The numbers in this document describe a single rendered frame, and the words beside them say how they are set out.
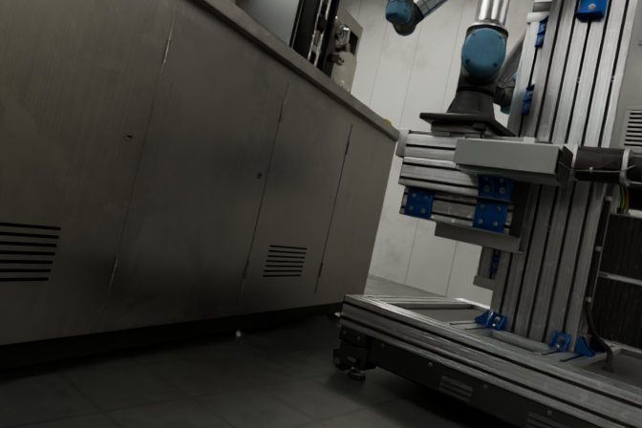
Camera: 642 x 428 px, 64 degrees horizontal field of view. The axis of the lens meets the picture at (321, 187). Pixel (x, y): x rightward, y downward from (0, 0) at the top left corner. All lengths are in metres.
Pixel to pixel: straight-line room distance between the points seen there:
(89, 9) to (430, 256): 3.87
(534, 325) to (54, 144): 1.31
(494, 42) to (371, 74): 3.89
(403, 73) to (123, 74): 4.20
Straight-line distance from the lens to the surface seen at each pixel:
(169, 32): 1.22
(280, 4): 2.17
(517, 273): 1.67
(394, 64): 5.25
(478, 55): 1.51
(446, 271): 4.52
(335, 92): 1.81
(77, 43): 1.07
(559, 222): 1.65
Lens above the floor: 0.45
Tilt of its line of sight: 3 degrees up
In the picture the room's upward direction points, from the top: 12 degrees clockwise
